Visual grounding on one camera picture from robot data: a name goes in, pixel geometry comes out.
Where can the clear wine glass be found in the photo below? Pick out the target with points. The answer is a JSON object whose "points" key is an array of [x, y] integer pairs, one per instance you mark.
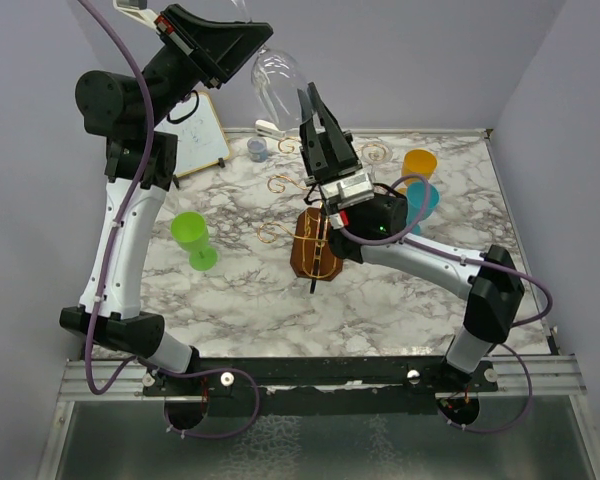
{"points": [[276, 76], [375, 154]]}

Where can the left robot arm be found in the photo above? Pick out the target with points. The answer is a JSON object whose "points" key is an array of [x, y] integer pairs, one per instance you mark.
{"points": [[140, 163]]}

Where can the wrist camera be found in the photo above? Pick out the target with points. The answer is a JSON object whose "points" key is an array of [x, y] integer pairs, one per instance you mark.
{"points": [[137, 10], [340, 194]]}

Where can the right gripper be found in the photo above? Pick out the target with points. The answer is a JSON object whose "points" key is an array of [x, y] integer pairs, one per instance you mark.
{"points": [[325, 156]]}

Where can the blue plastic goblet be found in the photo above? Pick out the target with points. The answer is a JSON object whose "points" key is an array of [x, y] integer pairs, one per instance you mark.
{"points": [[415, 195]]}

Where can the white eraser block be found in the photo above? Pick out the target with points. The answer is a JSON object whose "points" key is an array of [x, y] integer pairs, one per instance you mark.
{"points": [[267, 129]]}

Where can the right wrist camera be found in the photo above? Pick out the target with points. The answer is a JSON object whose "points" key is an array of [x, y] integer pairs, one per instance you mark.
{"points": [[340, 194]]}

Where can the small blue cup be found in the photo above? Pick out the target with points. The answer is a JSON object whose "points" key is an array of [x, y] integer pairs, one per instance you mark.
{"points": [[257, 149]]}

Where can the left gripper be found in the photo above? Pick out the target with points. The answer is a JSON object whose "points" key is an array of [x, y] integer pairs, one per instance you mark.
{"points": [[212, 49]]}

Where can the small whiteboard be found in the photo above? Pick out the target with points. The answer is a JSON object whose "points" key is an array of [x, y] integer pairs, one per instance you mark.
{"points": [[201, 139]]}

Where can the green plastic goblet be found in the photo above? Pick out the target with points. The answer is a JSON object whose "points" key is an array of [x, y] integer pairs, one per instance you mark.
{"points": [[190, 231]]}

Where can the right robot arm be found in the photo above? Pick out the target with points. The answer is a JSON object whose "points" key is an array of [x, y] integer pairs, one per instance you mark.
{"points": [[373, 224]]}

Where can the orange plastic goblet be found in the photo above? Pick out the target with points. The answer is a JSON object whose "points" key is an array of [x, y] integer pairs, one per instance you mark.
{"points": [[419, 161]]}

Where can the gold wire wine glass rack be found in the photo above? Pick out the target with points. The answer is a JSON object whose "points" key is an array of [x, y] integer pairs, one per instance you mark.
{"points": [[311, 257]]}

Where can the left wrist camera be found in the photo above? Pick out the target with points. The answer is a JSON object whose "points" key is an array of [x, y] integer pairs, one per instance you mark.
{"points": [[137, 10]]}

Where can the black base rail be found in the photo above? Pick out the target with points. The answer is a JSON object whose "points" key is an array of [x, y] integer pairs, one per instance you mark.
{"points": [[321, 386]]}

